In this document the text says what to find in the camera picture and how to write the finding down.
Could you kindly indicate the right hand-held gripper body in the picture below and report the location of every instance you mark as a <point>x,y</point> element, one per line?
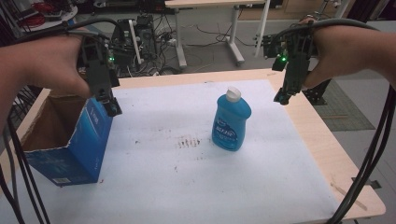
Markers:
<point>295,62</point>

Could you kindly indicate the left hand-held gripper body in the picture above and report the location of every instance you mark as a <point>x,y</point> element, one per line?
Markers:
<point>99,73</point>

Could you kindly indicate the person's left hand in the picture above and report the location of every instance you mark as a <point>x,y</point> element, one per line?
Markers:
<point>53,62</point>

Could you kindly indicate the person's right hand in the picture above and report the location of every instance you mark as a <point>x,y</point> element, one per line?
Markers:
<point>345,51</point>

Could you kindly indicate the black stand base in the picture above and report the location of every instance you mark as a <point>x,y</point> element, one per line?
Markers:
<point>317,91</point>

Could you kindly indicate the blue cardboard box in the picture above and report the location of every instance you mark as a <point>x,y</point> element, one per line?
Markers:
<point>84,146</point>

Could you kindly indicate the black equipment rack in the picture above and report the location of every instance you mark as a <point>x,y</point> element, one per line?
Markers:
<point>137,40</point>

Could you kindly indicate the grey floor mat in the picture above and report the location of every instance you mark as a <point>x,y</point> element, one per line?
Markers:
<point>345,109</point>

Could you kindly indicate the blue detergent bottle white cap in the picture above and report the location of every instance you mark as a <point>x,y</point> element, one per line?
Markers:
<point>231,124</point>

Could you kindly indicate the white desk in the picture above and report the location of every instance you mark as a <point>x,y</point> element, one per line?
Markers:
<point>232,37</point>

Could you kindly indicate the white table mat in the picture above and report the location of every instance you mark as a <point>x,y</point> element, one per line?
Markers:
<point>193,180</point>

